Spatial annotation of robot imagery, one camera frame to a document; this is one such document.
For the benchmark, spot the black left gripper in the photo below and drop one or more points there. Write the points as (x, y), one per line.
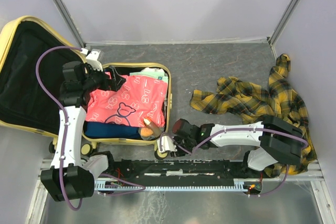
(108, 83)

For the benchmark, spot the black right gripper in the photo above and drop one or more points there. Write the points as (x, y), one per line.
(179, 153)

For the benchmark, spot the yellow suitcase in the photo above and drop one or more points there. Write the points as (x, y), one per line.
(24, 104)

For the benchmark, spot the pink printed garment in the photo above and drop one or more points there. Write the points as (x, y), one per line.
(139, 98)

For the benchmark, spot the orange makeup sponge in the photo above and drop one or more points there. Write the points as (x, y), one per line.
(145, 132)

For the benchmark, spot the mint green flowered cloth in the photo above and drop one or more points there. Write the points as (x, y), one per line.
(139, 73)

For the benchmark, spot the blue garment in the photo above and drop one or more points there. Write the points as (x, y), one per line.
(109, 130)

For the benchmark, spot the white garment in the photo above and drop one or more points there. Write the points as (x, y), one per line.
(155, 71)

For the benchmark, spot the grey garment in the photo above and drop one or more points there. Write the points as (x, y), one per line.
(148, 138)

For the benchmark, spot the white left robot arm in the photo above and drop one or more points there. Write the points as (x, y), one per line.
(68, 179)

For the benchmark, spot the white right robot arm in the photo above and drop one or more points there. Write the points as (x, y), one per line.
(277, 144)

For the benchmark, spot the yellow plaid shirt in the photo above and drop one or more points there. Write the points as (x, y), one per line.
(251, 102)

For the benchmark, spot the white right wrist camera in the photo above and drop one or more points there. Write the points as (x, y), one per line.
(165, 144)

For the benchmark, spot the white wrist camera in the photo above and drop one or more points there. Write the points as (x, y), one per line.
(165, 144)
(93, 58)

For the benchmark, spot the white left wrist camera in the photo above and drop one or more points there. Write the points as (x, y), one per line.
(93, 58)

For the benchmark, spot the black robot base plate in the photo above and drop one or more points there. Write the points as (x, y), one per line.
(178, 173)

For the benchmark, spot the blue slotted cable duct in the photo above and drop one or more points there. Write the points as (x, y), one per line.
(111, 186)

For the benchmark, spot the left aluminium frame post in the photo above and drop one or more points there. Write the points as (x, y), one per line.
(69, 22)

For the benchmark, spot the aluminium frame post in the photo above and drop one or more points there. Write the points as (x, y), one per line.
(283, 21)
(69, 22)

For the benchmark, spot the right aluminium frame post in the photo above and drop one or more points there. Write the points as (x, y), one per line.
(283, 21)

